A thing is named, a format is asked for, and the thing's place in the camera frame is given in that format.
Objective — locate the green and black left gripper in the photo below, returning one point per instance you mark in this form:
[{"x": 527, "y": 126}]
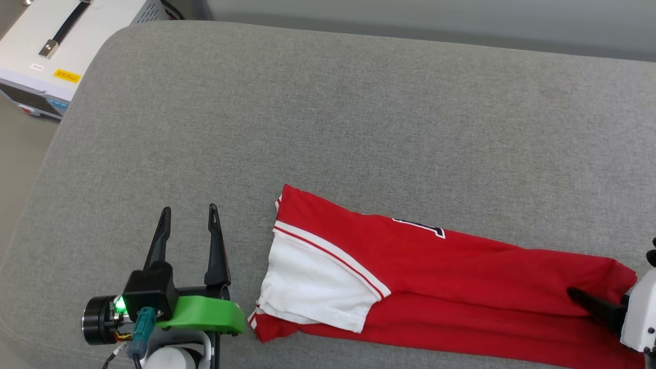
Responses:
[{"x": 205, "y": 312}]

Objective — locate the grey fabric sofa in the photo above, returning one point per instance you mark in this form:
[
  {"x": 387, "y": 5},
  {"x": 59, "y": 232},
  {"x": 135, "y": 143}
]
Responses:
[{"x": 359, "y": 102}]

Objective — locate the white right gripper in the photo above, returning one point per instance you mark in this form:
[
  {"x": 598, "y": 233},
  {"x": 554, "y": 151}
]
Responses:
[{"x": 640, "y": 312}]

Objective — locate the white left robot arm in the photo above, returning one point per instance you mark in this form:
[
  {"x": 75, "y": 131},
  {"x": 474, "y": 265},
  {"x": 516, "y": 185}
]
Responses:
[{"x": 171, "y": 359}]

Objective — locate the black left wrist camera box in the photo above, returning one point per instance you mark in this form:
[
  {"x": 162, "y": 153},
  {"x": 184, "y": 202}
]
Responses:
[{"x": 151, "y": 289}]

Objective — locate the white equipment box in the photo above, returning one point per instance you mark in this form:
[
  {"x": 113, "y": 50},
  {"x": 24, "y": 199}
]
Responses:
[{"x": 31, "y": 51}]

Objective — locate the red and white basketball jersey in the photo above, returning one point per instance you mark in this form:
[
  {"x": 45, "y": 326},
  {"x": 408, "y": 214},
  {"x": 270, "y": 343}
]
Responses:
[{"x": 461, "y": 266}]

